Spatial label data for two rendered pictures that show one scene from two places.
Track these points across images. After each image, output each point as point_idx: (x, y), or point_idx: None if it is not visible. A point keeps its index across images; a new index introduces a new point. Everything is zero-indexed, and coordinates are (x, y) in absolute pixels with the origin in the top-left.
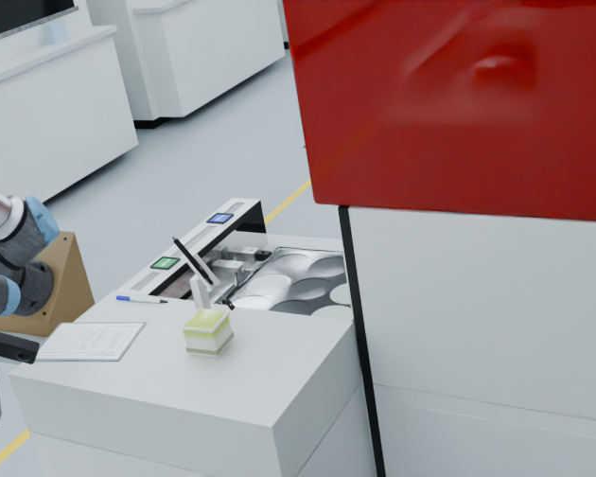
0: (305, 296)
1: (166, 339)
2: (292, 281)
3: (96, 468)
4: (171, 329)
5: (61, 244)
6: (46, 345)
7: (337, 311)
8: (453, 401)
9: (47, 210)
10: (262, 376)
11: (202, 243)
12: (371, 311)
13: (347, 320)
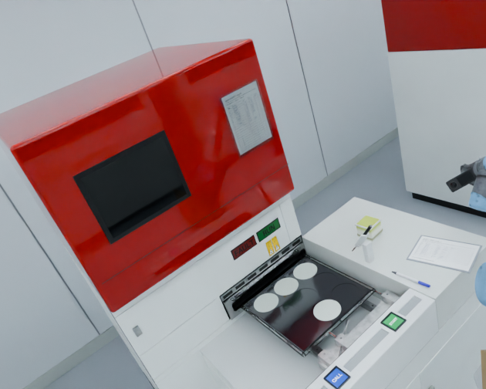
0: (310, 291)
1: (394, 245)
2: (311, 307)
3: None
4: (390, 251)
5: None
6: (472, 253)
7: (300, 273)
8: None
9: None
10: (351, 216)
11: (359, 340)
12: None
13: (299, 266)
